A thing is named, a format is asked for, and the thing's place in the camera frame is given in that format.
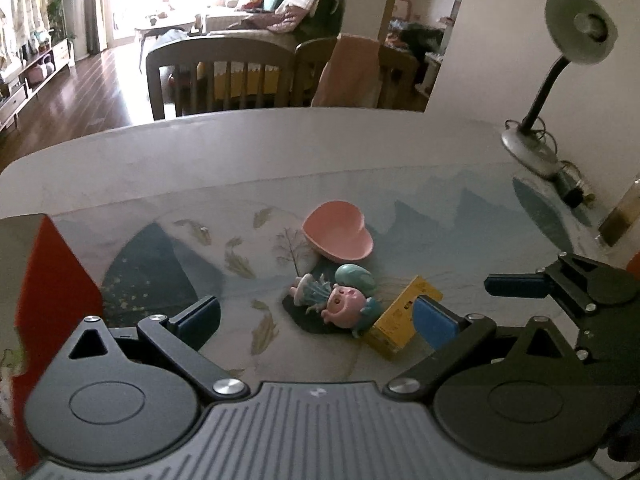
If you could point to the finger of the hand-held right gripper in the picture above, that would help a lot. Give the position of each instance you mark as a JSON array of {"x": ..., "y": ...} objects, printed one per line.
[{"x": 515, "y": 285}]

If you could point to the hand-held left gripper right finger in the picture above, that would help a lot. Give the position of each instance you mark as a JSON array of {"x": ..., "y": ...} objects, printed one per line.
[{"x": 435, "y": 322}]

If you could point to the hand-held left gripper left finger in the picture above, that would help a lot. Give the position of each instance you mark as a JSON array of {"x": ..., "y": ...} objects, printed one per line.
[{"x": 197, "y": 322}]

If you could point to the small yellow box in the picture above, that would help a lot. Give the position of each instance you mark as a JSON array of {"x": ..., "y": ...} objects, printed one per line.
[{"x": 395, "y": 320}]

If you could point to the pink and teal doll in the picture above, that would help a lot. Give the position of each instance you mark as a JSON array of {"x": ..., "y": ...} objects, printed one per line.
[{"x": 345, "y": 302}]

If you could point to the red cardboard box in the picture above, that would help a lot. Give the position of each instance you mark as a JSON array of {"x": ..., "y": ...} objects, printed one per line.
[{"x": 55, "y": 290}]

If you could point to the orange object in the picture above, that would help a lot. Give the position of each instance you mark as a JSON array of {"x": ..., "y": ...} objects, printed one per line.
[{"x": 634, "y": 262}]

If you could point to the glass bottle with amber liquid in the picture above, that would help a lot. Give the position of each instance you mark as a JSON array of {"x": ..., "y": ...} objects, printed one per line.
[{"x": 620, "y": 215}]

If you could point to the black power adapter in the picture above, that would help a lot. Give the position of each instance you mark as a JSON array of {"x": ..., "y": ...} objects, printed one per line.
[{"x": 575, "y": 187}]

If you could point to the pink heart-shaped bowl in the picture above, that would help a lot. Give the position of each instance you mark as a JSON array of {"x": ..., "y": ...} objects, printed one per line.
[{"x": 340, "y": 235}]

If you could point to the printed tablecloth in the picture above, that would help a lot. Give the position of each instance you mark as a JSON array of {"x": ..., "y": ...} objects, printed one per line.
[{"x": 250, "y": 170}]

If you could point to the tan cloth on chair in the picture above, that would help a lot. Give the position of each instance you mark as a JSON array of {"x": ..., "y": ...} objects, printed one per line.
[{"x": 350, "y": 70}]

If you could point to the dark clutter pile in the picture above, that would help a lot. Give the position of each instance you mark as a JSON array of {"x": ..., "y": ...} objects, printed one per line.
[{"x": 417, "y": 35}]

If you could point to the wooden slatted chair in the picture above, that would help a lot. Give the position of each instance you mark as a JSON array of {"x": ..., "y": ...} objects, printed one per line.
[{"x": 220, "y": 52}]

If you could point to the grey desk lamp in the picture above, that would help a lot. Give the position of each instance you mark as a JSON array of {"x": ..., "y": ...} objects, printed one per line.
[{"x": 575, "y": 20}]

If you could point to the low wooden cabinet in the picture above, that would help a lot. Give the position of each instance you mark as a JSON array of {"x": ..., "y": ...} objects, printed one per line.
[{"x": 35, "y": 75}]

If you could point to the white coffee table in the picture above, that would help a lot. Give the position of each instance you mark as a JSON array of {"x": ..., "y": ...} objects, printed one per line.
[{"x": 165, "y": 25}]

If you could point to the sofa with blankets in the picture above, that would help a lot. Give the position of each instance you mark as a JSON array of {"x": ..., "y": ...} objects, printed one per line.
[{"x": 280, "y": 10}]

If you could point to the potted plant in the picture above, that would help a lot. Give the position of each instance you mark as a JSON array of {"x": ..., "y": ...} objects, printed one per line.
[{"x": 61, "y": 0}]

